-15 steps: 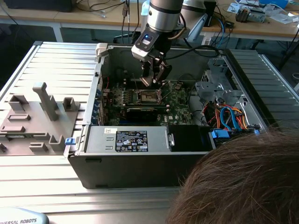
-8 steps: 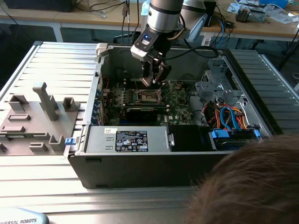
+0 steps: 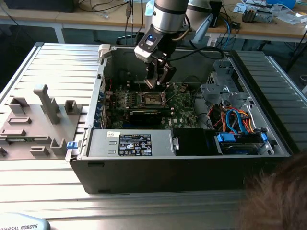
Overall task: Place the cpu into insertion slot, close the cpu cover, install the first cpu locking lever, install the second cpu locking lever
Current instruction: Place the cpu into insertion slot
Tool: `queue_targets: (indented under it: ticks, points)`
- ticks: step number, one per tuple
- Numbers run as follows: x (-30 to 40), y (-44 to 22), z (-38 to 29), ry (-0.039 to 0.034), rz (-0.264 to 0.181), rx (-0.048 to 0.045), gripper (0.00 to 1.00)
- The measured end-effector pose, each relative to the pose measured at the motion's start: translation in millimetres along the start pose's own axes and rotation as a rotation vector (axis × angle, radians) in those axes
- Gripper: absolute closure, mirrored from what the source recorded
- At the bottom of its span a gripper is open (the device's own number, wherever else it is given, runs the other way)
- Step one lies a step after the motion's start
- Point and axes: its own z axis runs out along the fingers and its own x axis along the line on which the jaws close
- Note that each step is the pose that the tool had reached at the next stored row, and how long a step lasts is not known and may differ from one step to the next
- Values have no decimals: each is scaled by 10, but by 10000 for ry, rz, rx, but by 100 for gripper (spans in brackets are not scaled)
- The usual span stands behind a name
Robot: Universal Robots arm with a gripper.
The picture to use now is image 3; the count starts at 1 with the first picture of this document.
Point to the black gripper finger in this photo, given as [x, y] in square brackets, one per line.
[152, 70]
[169, 73]

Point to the silver CPU chip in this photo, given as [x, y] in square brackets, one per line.
[150, 84]

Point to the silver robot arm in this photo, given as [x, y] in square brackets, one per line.
[168, 16]

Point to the CPU socket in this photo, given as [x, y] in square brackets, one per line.
[151, 98]

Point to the green motherboard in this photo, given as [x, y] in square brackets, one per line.
[184, 115]

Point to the metal disk bay cage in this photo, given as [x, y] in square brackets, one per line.
[211, 93]

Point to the black graphics card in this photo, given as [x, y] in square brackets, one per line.
[146, 117]

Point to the black plastic shroud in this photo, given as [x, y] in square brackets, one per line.
[192, 141]

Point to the hard disk in blue carrier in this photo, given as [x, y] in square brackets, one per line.
[225, 138]

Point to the heatsink cooler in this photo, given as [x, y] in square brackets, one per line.
[249, 14]

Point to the grey power supply unit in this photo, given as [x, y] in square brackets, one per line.
[100, 143]

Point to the wooden desk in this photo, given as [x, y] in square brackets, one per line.
[72, 20]

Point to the black PC case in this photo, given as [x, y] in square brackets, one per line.
[144, 175]

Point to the blue case latch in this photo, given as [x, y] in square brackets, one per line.
[71, 145]

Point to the blue box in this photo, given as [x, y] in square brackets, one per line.
[283, 3]

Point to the grey parts rack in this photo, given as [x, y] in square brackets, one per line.
[36, 124]

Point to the black device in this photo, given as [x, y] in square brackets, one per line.
[36, 6]

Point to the brown-haired person head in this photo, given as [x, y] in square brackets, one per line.
[275, 203]

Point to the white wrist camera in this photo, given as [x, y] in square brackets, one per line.
[144, 54]

